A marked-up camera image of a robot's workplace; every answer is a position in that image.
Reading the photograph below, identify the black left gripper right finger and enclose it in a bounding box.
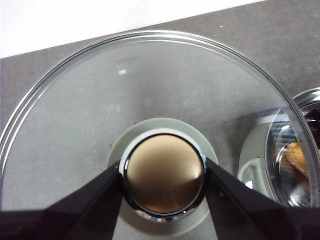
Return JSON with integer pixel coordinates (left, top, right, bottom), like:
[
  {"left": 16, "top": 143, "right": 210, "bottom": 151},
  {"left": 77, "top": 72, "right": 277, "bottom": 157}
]
[{"left": 203, "top": 157, "right": 320, "bottom": 240}]

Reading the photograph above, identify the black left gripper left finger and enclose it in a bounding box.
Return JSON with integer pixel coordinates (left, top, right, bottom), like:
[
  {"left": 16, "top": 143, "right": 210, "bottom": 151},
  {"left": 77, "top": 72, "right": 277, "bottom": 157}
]
[{"left": 0, "top": 161, "right": 125, "bottom": 240}]

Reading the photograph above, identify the yellow corn cob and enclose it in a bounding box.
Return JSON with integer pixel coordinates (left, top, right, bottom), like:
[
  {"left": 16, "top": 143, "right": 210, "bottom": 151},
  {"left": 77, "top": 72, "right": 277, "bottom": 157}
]
[{"left": 279, "top": 140, "right": 320, "bottom": 181}]

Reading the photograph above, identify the glass lid with green knob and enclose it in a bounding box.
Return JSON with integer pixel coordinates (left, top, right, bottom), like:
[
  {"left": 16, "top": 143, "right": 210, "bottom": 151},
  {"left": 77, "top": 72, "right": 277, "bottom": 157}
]
[{"left": 0, "top": 29, "right": 320, "bottom": 240}]

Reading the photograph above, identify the sage green electric cooking pot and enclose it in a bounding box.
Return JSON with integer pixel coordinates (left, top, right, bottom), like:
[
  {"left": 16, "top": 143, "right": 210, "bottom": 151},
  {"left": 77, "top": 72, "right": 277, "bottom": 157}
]
[{"left": 236, "top": 87, "right": 320, "bottom": 209}]

